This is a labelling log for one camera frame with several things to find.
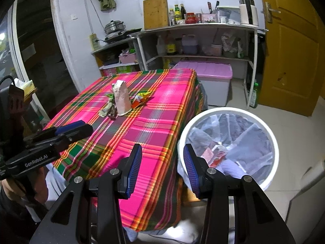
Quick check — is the purple detergent jug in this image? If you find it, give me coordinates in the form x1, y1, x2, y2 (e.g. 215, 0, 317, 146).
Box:
181, 34, 198, 54

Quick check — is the black induction cooker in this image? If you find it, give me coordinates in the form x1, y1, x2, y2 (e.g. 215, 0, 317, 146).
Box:
104, 28, 142, 44

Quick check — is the green cap sauce bottle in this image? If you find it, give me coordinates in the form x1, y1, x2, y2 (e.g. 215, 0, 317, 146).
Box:
174, 4, 182, 24

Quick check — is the white foam net sleeve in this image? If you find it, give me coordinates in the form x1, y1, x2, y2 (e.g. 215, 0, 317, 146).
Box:
217, 159, 246, 179

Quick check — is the red white milk carton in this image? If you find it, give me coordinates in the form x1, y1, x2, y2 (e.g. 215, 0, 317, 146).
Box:
200, 144, 229, 168

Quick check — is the white electric kettle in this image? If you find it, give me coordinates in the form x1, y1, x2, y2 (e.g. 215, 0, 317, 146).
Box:
238, 0, 259, 26

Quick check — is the green snack wrapper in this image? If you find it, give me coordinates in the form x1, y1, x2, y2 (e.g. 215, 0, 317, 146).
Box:
99, 93, 117, 120

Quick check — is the yellow candy wrapper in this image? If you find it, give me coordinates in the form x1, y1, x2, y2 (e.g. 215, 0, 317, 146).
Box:
132, 91, 153, 109

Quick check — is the yellow wooden door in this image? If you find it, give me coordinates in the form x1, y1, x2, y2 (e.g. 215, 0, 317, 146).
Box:
259, 0, 324, 116

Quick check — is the wooden cutting board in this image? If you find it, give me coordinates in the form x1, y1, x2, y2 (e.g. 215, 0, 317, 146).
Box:
143, 0, 169, 30

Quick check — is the white metal kitchen shelf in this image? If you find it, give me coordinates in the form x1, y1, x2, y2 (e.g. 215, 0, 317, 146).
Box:
130, 23, 265, 109

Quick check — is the pink plastic basket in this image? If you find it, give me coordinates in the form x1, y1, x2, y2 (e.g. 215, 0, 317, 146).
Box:
119, 53, 138, 64

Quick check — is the white round trash bin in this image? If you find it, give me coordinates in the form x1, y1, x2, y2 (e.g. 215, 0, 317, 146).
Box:
177, 107, 279, 191

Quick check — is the pink plaid tablecloth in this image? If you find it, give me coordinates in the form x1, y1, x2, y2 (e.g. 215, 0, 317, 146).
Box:
49, 68, 203, 232

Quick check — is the red lid jar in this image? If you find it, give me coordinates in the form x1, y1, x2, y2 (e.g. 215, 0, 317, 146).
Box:
185, 13, 197, 24

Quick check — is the pink lid storage box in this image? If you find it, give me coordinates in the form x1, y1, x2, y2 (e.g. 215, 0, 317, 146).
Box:
174, 61, 233, 107

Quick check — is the steel steamer pot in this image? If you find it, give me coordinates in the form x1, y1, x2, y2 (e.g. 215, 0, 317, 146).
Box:
104, 20, 125, 35

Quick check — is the person's left hand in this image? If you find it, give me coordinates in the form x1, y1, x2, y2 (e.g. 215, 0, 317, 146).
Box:
1, 167, 49, 204

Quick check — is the white paper bag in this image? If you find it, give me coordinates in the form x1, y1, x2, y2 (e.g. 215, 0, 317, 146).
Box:
112, 80, 132, 116

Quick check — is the dark soy sauce bottle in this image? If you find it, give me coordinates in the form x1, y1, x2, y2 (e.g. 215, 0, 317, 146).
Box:
180, 3, 186, 20

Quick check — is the tissue box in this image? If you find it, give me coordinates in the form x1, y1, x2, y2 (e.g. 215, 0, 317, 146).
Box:
14, 78, 37, 100

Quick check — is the green glass bottle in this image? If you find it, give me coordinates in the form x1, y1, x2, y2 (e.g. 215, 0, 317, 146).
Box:
249, 79, 259, 109

